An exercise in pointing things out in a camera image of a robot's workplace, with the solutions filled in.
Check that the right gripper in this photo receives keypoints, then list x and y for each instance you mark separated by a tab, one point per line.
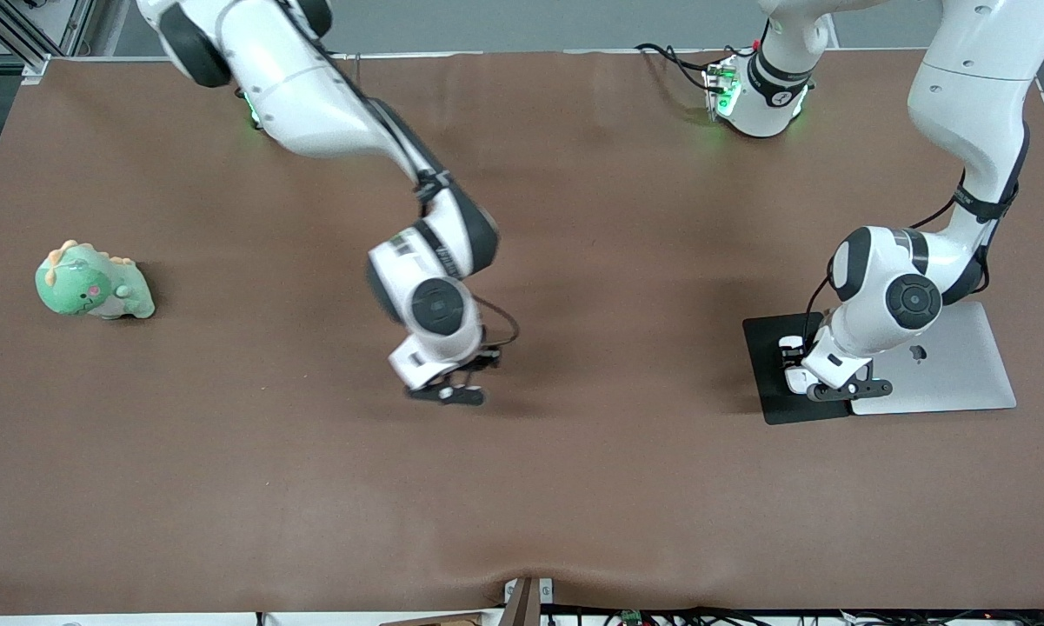
488	356

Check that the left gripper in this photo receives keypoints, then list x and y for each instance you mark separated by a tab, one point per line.
794	354

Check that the white computer mouse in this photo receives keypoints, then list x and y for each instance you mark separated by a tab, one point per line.
791	341

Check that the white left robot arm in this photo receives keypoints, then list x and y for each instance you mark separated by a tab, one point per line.
974	87

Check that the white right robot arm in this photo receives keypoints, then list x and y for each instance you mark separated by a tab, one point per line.
313	96

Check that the dark grey mouse pad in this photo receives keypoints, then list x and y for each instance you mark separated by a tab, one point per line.
769	391

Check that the silver closed laptop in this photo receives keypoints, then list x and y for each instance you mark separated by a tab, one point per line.
965	382

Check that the brown table mat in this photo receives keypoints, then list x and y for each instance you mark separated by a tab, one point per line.
313	478

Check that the green dinosaur plush toy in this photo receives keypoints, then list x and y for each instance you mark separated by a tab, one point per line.
78	291

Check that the camera post bracket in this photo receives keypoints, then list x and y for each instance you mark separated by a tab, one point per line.
528	602

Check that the aluminium frame profile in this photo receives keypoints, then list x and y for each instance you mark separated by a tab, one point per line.
17	35

